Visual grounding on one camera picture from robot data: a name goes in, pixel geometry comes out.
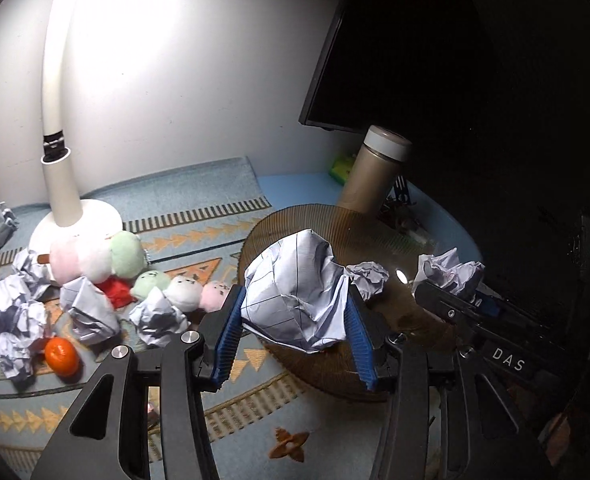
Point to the gold thermos bottle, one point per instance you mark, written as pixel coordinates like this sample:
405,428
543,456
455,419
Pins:
374,171

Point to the crumpled paper pile centre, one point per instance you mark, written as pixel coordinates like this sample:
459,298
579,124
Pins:
24,322

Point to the black monitor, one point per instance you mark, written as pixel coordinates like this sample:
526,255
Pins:
335,99

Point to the paper ball front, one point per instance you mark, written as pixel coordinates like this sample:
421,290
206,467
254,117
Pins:
447,272

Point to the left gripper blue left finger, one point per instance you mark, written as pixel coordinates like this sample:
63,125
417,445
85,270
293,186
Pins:
230,327

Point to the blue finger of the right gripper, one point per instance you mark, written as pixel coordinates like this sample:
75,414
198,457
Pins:
486,304

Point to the orange tangerine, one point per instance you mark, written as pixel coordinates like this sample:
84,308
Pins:
61,357

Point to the large grid paper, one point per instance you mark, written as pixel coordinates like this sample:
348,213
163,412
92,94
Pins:
296,294

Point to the white desk lamp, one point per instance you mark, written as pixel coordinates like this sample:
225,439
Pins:
70,217

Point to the red snack bag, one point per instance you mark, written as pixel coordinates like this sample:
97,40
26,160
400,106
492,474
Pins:
117,291

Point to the green sponge item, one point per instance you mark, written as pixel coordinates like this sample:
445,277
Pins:
341,168

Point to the patterned blue woven mat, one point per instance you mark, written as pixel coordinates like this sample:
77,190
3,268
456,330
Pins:
139,412

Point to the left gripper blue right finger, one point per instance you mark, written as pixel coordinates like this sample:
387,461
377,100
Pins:
359,340

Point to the three face dango plush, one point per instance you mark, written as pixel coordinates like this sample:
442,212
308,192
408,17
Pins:
183,292

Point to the brown wicker basket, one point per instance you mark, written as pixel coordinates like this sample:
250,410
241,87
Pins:
374,256

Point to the pink white green dango plush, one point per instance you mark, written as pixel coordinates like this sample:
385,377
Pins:
100,257

